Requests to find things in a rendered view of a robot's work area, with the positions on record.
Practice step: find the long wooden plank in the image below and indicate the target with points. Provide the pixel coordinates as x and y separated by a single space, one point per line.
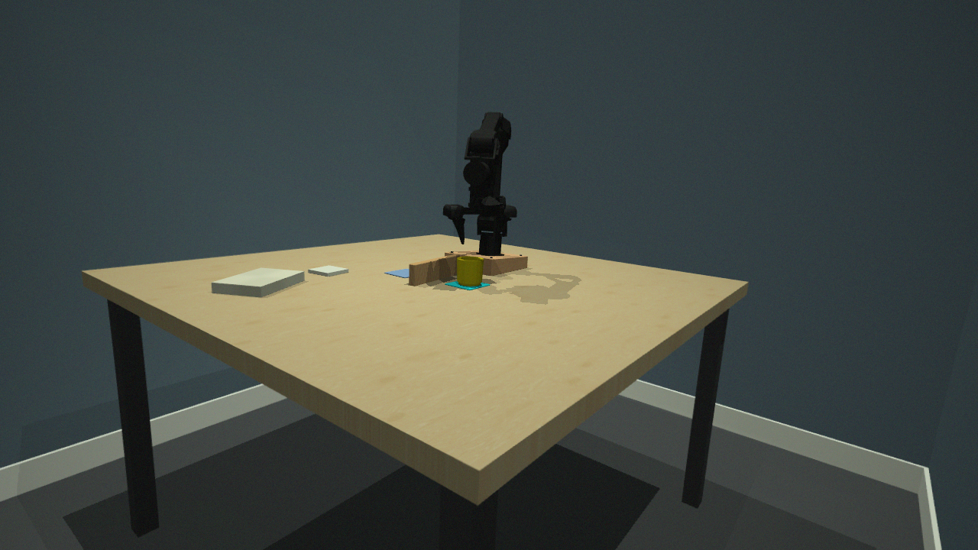
430 270

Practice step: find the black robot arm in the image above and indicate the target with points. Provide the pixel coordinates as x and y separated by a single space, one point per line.
485 148

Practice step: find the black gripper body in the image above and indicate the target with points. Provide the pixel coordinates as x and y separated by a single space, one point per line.
457 211

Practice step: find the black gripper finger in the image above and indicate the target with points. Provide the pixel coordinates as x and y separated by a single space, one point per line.
459 224
498 226

